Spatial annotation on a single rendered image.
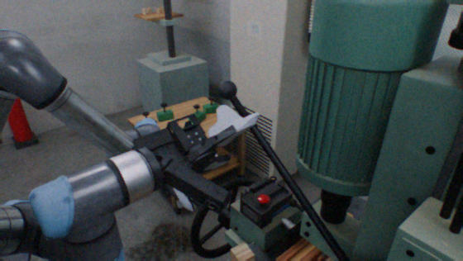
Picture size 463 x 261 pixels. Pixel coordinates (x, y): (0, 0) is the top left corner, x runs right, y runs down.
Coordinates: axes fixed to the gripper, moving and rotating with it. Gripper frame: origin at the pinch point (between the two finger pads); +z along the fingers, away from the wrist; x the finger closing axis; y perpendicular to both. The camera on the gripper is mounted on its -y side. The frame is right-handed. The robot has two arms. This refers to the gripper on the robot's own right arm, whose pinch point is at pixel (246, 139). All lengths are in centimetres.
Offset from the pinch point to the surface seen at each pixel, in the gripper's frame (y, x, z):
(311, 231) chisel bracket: -20.9, 12.0, 8.7
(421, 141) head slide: -17.6, -22.3, 5.7
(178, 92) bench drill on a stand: 121, 166, 94
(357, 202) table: -24, 26, 40
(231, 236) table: -11.4, 37.1, 4.0
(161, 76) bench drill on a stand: 130, 150, 80
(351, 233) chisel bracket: -25.1, 5.2, 11.5
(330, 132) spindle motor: -9.1, -13.0, 4.3
